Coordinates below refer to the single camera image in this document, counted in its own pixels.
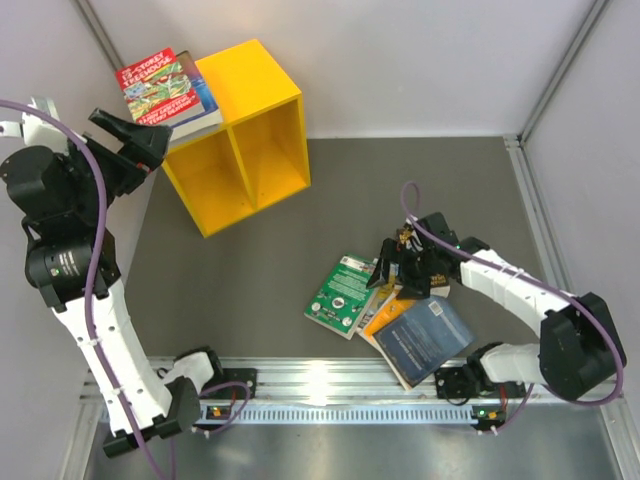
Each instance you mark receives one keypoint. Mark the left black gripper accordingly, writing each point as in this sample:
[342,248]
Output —
[142,149]

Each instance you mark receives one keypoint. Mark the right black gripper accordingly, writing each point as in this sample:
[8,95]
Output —
[412,288]

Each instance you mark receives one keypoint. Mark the yellow blue 169-storey treehouse book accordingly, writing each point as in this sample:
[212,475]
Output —
[440,282]

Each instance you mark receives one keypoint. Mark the red 13-storey treehouse book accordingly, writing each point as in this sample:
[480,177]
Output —
[157,90]

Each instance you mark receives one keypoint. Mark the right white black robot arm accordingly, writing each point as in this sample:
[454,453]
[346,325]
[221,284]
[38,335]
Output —
[578,345]

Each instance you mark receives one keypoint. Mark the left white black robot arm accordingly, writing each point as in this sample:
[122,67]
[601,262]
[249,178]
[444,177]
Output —
[71,261]

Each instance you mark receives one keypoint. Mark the green cover paperback book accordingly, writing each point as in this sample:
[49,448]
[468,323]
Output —
[344,298]

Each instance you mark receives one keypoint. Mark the dark blue nineteen eighty-four book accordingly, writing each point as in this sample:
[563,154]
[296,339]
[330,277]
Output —
[420,340]

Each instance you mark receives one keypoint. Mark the yellow wooden cubby shelf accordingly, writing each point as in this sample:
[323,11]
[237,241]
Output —
[258,156]

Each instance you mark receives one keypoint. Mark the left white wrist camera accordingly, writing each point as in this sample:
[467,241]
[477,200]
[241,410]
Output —
[34,131]

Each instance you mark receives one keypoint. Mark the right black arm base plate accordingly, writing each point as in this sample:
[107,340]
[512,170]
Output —
[460,383]

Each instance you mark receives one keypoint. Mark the perforated metal cable tray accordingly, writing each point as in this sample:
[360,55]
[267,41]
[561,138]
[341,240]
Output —
[269,413]

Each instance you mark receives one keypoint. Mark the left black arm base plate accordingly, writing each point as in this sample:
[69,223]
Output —
[245,375]

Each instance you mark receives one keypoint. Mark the aluminium mounting rail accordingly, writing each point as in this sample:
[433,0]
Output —
[331,381]

